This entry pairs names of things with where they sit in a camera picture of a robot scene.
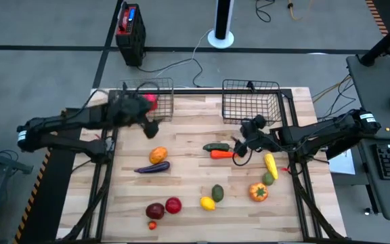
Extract dark grey desk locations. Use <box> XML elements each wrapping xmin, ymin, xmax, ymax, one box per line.
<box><xmin>346</xmin><ymin>54</ymin><xmax>390</xmax><ymax>140</ymax></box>

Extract red bell pepper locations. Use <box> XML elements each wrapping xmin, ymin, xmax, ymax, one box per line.
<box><xmin>143</xmin><ymin>94</ymin><xmax>158</xmax><ymax>113</ymax></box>

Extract orange carrot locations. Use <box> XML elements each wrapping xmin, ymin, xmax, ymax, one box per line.
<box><xmin>209</xmin><ymin>150</ymin><xmax>236</xmax><ymax>160</ymax></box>

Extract green lime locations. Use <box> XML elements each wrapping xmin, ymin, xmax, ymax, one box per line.
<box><xmin>261</xmin><ymin>171</ymin><xmax>276</xmax><ymax>186</ymax></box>

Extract bronze wire basket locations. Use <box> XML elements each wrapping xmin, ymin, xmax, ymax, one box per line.
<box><xmin>118</xmin><ymin>77</ymin><xmax>175</xmax><ymax>123</ymax></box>

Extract orange yellow potato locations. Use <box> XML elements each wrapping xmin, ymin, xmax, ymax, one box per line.
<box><xmin>148</xmin><ymin>146</ymin><xmax>169</xmax><ymax>165</ymax></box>

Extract black floor cable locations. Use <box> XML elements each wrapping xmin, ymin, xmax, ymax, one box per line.
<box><xmin>136</xmin><ymin>58</ymin><xmax>204</xmax><ymax>88</ymax></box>

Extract black wire basket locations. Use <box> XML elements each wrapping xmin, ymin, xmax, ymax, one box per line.
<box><xmin>221</xmin><ymin>79</ymin><xmax>283</xmax><ymax>127</ymax></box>

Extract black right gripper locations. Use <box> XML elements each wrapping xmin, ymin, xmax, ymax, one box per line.
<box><xmin>230</xmin><ymin>117</ymin><xmax>279</xmax><ymax>159</ymax></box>

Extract yellow cable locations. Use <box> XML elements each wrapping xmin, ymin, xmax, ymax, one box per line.
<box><xmin>311</xmin><ymin>75</ymin><xmax>352</xmax><ymax>100</ymax></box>
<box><xmin>286</xmin><ymin>0</ymin><xmax>314</xmax><ymax>21</ymax></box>

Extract purple eggplant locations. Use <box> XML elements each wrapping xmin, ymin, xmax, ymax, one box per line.
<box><xmin>133</xmin><ymin>161</ymin><xmax>171</xmax><ymax>175</ymax></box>

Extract red tomato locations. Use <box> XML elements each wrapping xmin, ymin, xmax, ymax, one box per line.
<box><xmin>165</xmin><ymin>197</ymin><xmax>183</xmax><ymax>215</ymax></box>

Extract red black toolbox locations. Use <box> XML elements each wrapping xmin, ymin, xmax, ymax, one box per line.
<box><xmin>115</xmin><ymin>2</ymin><xmax>147</xmax><ymax>67</ymax></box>

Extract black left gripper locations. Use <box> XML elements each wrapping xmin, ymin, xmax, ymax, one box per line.
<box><xmin>106</xmin><ymin>93</ymin><xmax>160</xmax><ymax>139</ymax></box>

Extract green avocado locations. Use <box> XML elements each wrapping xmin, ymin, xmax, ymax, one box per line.
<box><xmin>211</xmin><ymin>184</ymin><xmax>225</xmax><ymax>203</ymax></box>

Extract yellow lemon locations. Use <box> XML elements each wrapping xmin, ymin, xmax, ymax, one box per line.
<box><xmin>199</xmin><ymin>196</ymin><xmax>217</xmax><ymax>212</ymax></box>

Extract black cable loop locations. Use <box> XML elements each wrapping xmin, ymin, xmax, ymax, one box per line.
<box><xmin>255</xmin><ymin>0</ymin><xmax>272</xmax><ymax>24</ymax></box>

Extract dark green cucumber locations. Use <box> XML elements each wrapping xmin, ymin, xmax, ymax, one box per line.
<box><xmin>202</xmin><ymin>142</ymin><xmax>232</xmax><ymax>153</ymax></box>

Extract black aluminium table frame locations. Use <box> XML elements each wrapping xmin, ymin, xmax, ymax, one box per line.
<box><xmin>58</xmin><ymin>88</ymin><xmax>348</xmax><ymax>244</ymax></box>

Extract white power cable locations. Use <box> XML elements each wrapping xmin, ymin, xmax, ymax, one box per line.
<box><xmin>154</xmin><ymin>28</ymin><xmax>213</xmax><ymax>79</ymax></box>

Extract yellow corn cob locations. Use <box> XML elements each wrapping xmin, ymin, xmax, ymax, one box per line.
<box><xmin>263</xmin><ymin>152</ymin><xmax>280</xmax><ymax>181</ymax></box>

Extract dark red apple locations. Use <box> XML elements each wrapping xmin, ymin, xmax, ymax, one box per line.
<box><xmin>145</xmin><ymin>202</ymin><xmax>166</xmax><ymax>220</ymax></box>

